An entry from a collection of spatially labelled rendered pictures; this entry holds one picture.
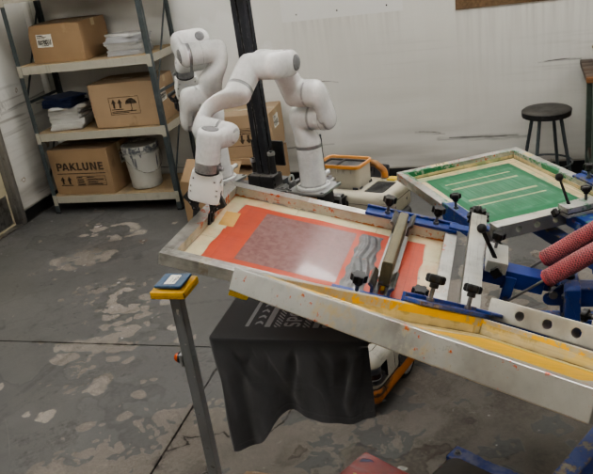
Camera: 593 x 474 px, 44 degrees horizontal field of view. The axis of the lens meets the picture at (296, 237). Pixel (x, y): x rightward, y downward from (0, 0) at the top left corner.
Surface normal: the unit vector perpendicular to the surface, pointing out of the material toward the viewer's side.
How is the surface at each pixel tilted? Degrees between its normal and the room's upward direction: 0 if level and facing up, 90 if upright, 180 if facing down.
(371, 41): 90
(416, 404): 0
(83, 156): 89
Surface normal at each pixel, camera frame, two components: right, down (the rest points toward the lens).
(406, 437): -0.13, -0.91
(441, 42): -0.26, 0.41
